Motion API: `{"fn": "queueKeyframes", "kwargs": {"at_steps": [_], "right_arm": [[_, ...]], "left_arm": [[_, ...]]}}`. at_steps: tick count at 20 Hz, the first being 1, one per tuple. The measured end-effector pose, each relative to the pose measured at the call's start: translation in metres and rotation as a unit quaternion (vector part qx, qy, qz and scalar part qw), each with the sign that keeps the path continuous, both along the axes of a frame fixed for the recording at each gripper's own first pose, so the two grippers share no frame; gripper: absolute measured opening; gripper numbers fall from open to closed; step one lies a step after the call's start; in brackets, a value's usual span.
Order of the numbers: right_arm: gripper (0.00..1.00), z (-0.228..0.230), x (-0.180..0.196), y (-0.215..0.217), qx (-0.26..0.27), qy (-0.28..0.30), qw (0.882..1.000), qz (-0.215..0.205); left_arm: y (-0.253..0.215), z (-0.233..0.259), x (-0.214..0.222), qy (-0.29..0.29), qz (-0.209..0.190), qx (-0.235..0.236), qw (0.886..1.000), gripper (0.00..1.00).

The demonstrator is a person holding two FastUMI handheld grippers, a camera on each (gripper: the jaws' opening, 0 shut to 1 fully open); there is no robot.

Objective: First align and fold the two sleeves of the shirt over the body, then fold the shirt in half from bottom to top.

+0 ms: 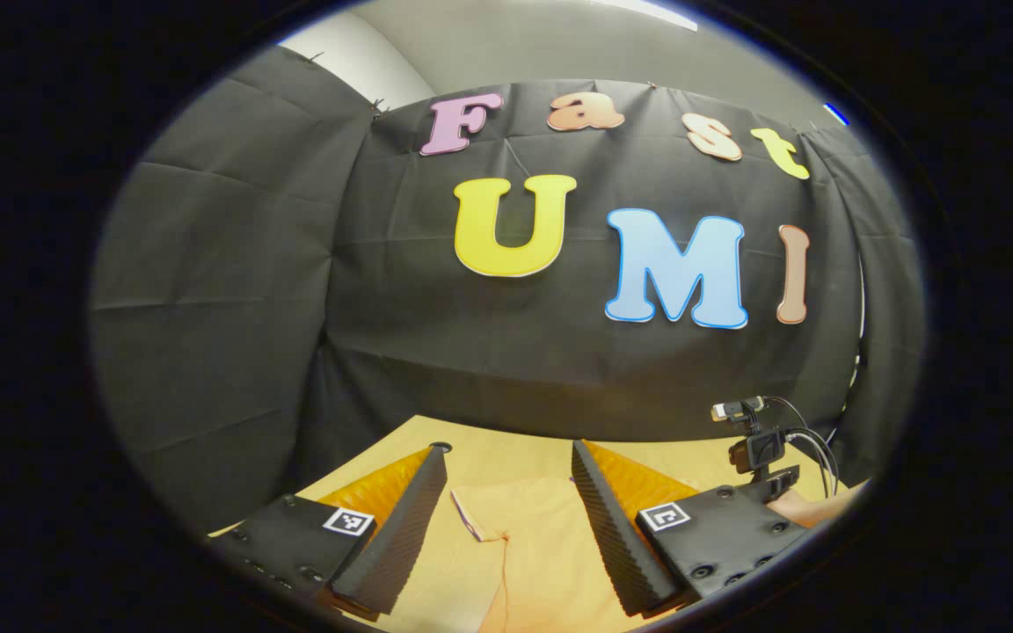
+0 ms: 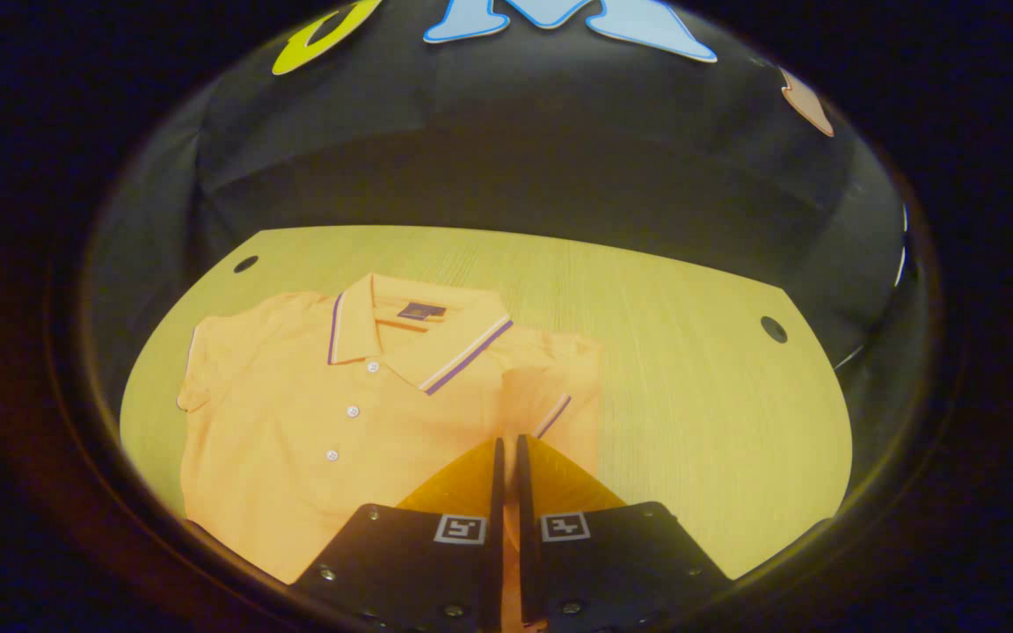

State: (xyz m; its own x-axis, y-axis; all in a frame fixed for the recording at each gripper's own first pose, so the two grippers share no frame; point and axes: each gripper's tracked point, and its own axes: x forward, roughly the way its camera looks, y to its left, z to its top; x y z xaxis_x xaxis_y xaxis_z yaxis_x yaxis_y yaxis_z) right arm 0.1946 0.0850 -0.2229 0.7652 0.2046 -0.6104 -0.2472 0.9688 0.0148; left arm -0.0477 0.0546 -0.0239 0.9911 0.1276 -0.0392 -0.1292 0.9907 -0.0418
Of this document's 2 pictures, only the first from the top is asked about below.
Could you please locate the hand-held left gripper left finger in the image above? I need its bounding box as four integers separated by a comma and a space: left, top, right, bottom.
208, 447, 448, 623

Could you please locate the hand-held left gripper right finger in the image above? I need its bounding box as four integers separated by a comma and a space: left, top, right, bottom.
571, 440, 813, 618

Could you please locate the orange T-shirt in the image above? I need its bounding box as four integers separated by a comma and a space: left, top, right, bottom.
451, 475, 648, 633

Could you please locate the black backdrop cloth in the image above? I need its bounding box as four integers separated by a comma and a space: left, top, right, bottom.
89, 44, 925, 537

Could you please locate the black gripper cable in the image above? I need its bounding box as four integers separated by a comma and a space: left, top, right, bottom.
766, 396, 842, 500

